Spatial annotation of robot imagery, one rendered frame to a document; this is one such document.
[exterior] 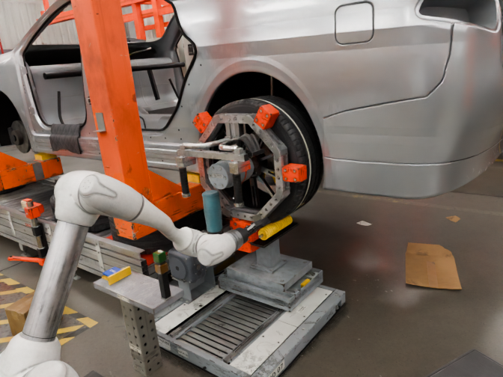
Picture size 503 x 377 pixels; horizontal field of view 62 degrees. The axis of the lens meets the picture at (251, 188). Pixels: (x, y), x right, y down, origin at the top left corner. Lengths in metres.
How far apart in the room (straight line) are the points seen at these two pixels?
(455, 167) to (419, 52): 0.49
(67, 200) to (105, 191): 0.17
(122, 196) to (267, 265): 1.26
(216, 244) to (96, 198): 0.57
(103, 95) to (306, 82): 0.95
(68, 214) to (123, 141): 0.79
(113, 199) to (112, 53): 0.99
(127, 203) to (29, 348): 0.53
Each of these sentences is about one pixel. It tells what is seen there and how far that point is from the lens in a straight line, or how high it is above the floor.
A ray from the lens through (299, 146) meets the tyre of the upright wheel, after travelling 1.97.
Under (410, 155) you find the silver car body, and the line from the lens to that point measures 1.82.
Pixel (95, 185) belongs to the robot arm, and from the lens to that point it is 1.30.
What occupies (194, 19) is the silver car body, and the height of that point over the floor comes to 1.60.
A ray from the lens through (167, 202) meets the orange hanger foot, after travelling 2.36.
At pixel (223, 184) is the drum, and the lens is 1.98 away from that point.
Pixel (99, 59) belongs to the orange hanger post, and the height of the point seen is 1.43.
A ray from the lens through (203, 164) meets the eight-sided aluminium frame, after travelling 2.24.
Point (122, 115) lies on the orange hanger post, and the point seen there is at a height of 1.16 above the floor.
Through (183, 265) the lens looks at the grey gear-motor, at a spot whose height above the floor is 0.35.
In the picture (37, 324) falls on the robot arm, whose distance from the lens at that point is 1.51.
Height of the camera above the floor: 1.36
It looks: 17 degrees down
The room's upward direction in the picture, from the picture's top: 5 degrees counter-clockwise
